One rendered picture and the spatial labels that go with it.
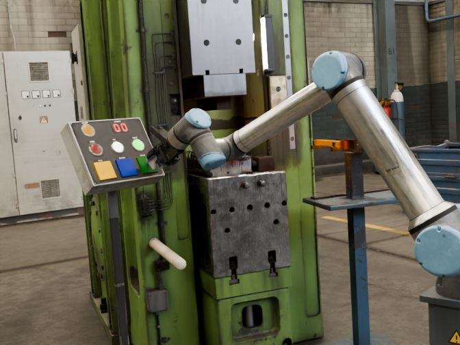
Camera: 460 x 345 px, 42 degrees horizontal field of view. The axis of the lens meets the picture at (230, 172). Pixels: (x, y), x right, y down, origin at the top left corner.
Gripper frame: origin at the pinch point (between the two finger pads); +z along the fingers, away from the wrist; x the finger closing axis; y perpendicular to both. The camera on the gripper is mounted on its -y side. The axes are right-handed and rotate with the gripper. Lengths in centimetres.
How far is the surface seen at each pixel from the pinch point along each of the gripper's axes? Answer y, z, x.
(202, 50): -40, -21, 36
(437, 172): 7, 100, 424
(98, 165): -1.4, 1.2, -22.3
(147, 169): 2.9, 1.3, -1.1
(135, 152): -5.7, 2.0, -2.9
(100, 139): -12.7, 2.0, -16.4
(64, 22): -402, 392, 290
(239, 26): -45, -32, 52
